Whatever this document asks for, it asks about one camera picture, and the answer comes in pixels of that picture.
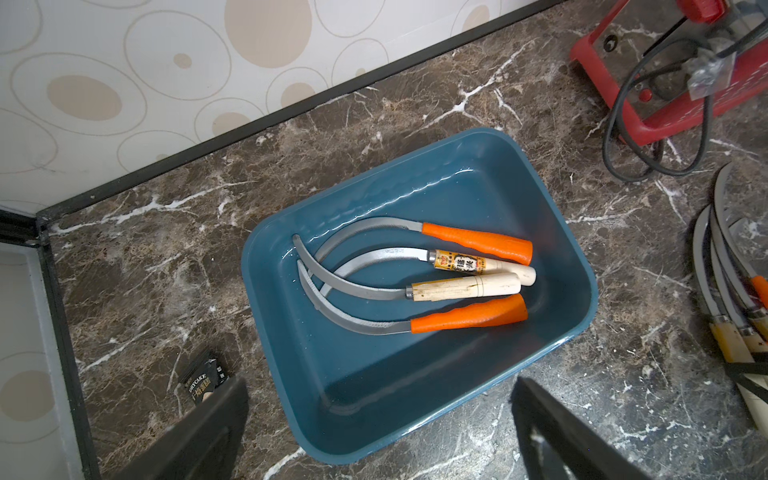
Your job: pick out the wooden handled labelled sickle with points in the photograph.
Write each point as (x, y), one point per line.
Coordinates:
(440, 260)

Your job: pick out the red polka dot toaster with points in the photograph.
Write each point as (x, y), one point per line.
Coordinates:
(721, 19)

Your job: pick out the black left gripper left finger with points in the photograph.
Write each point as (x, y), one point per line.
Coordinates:
(203, 445)

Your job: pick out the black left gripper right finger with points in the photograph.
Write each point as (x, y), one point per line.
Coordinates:
(555, 444)

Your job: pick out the orange handled sickle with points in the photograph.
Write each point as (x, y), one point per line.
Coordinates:
(492, 313)
(757, 282)
(497, 245)

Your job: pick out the teal plastic storage box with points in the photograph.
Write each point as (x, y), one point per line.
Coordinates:
(346, 395)

